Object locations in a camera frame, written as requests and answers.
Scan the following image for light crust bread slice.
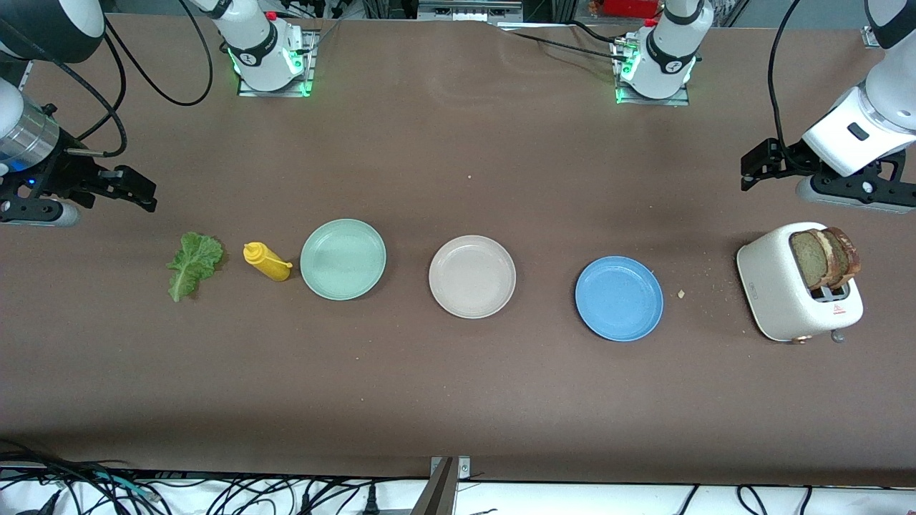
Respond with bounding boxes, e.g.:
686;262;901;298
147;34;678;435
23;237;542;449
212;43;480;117
789;230;838;290

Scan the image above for yellow mustard squeeze bottle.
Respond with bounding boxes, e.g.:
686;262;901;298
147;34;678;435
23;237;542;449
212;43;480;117
243;242;293;282

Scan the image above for blue round plate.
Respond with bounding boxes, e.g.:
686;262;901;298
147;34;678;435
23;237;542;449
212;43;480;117
575;256;664;343

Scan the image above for green round plate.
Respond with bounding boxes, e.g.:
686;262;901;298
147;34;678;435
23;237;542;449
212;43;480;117
300;218;387;301

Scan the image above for beige round plate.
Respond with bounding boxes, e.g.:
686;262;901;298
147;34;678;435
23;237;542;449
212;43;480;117
429;235;517;319

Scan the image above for green lettuce leaf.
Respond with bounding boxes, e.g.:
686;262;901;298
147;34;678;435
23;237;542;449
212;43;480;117
166;232;225;303

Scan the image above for dark crust bread slice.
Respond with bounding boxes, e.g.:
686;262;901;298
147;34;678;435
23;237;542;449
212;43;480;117
823;227;862;288

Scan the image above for white two-slot toaster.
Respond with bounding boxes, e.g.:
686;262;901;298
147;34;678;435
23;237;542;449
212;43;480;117
736;222;864;344

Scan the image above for red box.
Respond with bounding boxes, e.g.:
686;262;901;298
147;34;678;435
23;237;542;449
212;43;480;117
590;0;663;19

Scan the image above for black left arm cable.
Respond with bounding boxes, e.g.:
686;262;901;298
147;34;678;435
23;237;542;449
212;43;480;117
767;0;806;172

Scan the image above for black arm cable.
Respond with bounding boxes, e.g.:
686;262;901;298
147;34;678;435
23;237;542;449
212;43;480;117
0;0;215;157
767;0;806;172

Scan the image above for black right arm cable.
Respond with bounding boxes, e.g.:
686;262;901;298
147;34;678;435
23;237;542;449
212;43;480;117
0;0;215;157

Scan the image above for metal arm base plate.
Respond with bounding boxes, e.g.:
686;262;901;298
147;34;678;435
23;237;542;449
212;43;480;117
236;29;317;97
612;39;691;107

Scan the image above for teal cable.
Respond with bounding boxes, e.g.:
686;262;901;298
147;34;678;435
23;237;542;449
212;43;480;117
89;471;155;499

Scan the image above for metal table edge bracket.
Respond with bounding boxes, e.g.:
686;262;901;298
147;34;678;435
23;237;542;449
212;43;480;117
427;456;473;515

